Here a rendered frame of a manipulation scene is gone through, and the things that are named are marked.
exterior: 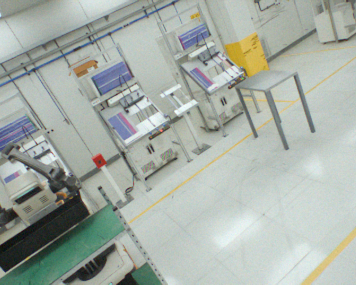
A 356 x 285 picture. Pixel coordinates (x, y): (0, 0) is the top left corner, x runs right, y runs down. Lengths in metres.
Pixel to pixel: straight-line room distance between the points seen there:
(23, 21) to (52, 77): 0.97
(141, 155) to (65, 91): 2.06
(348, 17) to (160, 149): 4.68
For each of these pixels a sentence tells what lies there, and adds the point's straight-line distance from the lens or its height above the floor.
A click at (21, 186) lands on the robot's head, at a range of 2.40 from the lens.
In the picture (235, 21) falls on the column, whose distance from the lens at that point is 6.63.
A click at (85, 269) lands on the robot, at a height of 0.34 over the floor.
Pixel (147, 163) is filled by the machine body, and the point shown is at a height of 0.23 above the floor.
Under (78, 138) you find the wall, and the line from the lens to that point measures 5.87.
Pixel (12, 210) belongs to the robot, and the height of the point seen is 1.20.
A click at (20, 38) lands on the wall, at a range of 5.82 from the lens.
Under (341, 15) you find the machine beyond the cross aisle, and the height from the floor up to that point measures 0.53.
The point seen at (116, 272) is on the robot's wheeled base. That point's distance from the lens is 2.83.
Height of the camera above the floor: 1.87
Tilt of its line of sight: 21 degrees down
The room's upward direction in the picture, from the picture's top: 27 degrees counter-clockwise
